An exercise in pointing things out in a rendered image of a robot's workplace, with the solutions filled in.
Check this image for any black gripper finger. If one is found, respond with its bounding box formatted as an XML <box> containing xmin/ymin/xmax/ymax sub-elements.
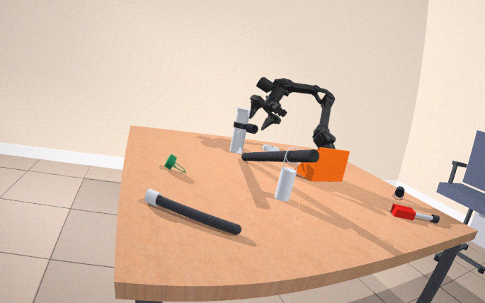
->
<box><xmin>249</xmin><ymin>101</ymin><xmax>262</xmax><ymax>119</ymax></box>
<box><xmin>261</xmin><ymin>118</ymin><xmax>277</xmax><ymax>130</ymax></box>

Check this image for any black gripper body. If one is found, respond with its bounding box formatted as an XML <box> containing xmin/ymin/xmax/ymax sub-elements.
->
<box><xmin>250</xmin><ymin>94</ymin><xmax>281</xmax><ymax>125</ymax></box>

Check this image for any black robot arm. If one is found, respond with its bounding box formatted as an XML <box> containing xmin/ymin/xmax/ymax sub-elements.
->
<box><xmin>256</xmin><ymin>77</ymin><xmax>336</xmax><ymax>149</ymax></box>

